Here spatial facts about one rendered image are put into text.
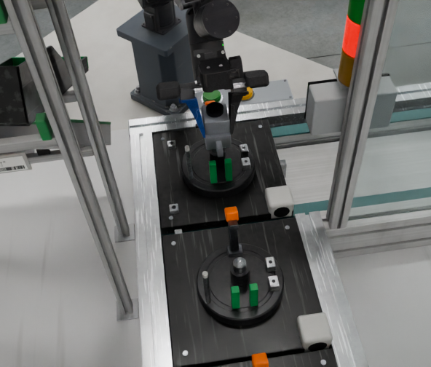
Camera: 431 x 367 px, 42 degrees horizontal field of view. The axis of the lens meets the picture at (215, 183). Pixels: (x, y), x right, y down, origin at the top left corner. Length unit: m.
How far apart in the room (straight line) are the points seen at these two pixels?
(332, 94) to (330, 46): 2.19
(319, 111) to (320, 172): 0.34
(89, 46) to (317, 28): 1.75
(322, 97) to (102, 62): 0.85
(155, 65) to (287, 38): 1.83
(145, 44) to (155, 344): 0.64
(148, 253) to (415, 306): 0.48
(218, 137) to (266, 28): 2.17
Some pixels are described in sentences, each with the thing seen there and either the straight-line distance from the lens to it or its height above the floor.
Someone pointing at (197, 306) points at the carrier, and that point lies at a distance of 0.91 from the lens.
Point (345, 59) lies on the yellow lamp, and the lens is 0.78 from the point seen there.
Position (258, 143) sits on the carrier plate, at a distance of 1.12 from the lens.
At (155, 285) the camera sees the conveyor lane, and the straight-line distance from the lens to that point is 0.95.
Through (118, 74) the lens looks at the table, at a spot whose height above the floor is 0.86.
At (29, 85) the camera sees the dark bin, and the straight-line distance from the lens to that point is 0.73.
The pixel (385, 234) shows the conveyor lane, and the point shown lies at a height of 0.92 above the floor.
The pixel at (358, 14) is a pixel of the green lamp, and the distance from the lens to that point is 0.73.
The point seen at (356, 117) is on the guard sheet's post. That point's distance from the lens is 0.81.
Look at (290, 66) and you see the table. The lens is 1.47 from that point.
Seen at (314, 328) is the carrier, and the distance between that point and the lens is 0.87.
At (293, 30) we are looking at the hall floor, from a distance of 3.10.
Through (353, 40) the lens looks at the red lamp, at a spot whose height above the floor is 1.34.
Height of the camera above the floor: 1.77
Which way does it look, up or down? 50 degrees down
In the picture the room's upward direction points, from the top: 4 degrees counter-clockwise
